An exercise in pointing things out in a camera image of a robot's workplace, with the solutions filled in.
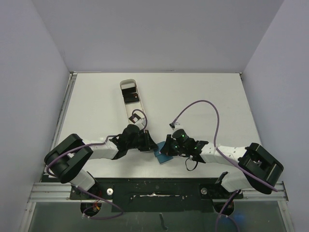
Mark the black credit card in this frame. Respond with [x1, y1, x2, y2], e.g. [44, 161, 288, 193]
[128, 113, 145, 124]
[122, 87, 140, 104]

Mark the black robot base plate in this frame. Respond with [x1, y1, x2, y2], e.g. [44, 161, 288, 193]
[70, 178, 243, 219]

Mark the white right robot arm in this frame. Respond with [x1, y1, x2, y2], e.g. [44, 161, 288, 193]
[160, 129, 284, 198]

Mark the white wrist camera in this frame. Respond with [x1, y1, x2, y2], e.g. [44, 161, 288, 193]
[169, 122, 183, 131]
[134, 118, 147, 130]

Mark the white card tray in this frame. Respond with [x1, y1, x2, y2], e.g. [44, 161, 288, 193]
[120, 79, 148, 130]

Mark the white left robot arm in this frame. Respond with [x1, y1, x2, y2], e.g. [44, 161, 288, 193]
[44, 124, 158, 199]

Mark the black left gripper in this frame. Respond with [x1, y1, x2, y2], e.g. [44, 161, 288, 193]
[127, 130, 158, 151]

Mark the aluminium frame rail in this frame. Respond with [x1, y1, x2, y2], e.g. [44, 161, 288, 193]
[28, 180, 289, 203]

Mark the short black cable loop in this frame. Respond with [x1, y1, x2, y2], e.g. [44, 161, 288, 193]
[185, 157, 200, 172]

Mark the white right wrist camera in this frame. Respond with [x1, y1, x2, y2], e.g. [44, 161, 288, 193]
[169, 122, 183, 131]

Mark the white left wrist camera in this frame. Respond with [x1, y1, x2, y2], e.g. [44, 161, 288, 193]
[134, 118, 147, 130]

